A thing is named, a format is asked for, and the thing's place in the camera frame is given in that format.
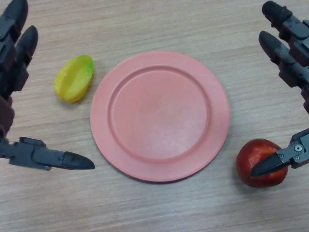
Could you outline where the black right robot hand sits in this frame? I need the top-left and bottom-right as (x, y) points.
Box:
(250, 1), (309, 179)

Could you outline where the red apple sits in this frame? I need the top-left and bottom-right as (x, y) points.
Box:
(236, 138), (289, 188)

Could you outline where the pink round plate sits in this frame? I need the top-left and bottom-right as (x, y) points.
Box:
(90, 50), (231, 184)

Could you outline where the yellow green starfruit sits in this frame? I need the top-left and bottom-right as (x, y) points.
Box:
(54, 54), (95, 103)

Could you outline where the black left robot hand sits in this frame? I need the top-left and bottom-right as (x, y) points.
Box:
(0, 0), (96, 172)

